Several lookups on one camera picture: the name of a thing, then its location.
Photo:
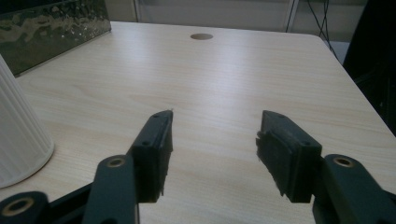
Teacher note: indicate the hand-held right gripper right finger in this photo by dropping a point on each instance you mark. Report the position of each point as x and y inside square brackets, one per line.
[286, 155]

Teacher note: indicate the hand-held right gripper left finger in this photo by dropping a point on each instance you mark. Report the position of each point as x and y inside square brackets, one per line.
[152, 155]

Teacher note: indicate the dark curtain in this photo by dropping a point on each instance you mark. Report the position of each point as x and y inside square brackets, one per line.
[372, 62]

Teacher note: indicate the white ribbed container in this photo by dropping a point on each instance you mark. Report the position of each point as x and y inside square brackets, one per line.
[18, 137]

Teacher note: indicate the dark mottled glass tank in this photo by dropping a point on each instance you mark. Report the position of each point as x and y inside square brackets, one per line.
[46, 34]

